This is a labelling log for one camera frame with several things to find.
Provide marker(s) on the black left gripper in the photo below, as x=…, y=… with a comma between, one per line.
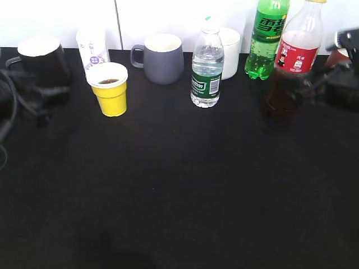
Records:
x=40, y=104

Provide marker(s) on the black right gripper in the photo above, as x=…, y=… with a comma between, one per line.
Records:
x=337, y=85

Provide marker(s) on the cola bottle red label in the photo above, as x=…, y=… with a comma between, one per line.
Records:
x=299, y=45

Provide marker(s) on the yellow paper cup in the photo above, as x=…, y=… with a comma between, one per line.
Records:
x=109, y=84

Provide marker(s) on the white purple paper cup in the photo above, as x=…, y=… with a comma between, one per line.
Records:
x=92, y=47

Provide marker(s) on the green sprite bottle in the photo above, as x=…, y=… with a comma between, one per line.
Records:
x=268, y=26

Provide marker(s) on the red mug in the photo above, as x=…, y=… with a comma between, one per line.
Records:
x=336, y=57

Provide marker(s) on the black mug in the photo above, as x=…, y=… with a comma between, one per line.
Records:
x=43, y=57

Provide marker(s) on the white mug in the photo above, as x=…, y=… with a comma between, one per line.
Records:
x=231, y=41

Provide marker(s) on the grey mug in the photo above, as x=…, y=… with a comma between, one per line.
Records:
x=161, y=57

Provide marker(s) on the clear water bottle green label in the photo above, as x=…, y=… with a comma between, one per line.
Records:
x=207, y=66

